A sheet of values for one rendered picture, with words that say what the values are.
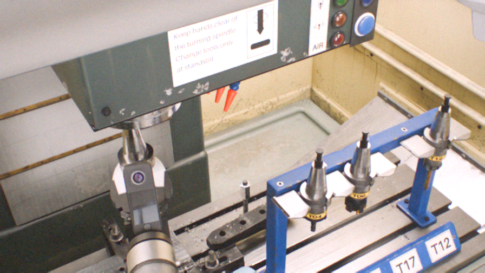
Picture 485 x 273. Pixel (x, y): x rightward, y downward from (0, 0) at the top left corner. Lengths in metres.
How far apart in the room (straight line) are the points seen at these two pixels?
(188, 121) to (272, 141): 0.65
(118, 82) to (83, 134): 0.83
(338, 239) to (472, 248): 0.33
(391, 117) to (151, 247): 1.28
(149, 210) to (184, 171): 0.84
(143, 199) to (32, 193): 0.70
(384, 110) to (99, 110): 1.46
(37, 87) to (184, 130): 0.48
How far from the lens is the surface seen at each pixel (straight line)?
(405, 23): 1.94
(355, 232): 1.57
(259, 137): 2.33
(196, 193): 1.89
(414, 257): 1.48
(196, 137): 1.78
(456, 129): 1.41
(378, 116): 2.07
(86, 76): 0.71
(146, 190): 0.96
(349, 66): 2.22
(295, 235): 1.54
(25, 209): 1.66
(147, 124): 0.95
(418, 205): 1.59
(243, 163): 2.22
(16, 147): 1.52
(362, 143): 1.19
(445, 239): 1.54
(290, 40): 0.83
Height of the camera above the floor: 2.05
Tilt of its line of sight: 39 degrees down
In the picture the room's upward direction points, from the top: 1 degrees counter-clockwise
